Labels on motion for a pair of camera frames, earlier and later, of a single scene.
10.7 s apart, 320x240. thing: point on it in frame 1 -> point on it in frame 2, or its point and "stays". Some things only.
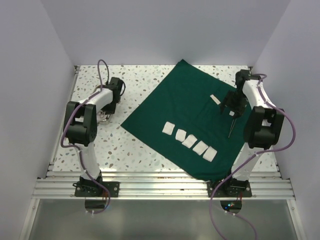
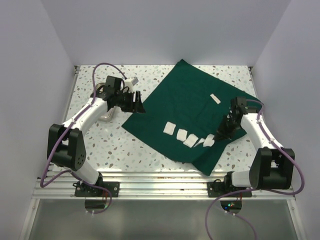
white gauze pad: (210, 154) -> (209, 141)
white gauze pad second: (180, 135) stays
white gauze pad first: (168, 128) stays
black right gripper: (239, 110) -> (221, 134)
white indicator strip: (215, 99) stays
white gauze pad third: (190, 141) stays
